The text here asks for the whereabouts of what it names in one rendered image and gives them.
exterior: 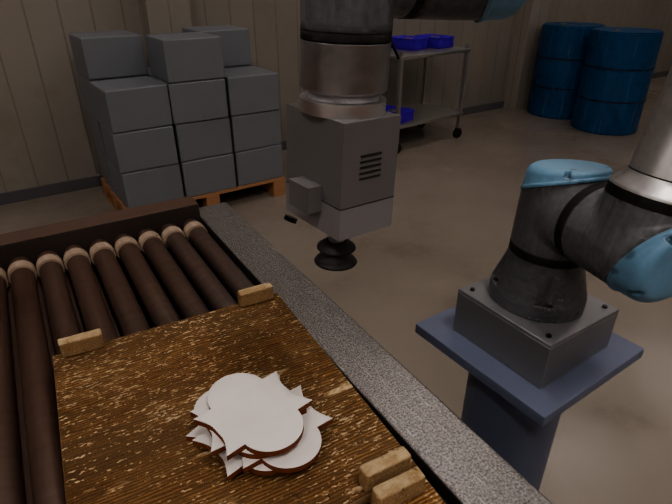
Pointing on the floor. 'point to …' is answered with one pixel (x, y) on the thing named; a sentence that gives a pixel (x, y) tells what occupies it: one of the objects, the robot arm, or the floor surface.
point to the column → (521, 394)
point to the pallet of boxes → (179, 114)
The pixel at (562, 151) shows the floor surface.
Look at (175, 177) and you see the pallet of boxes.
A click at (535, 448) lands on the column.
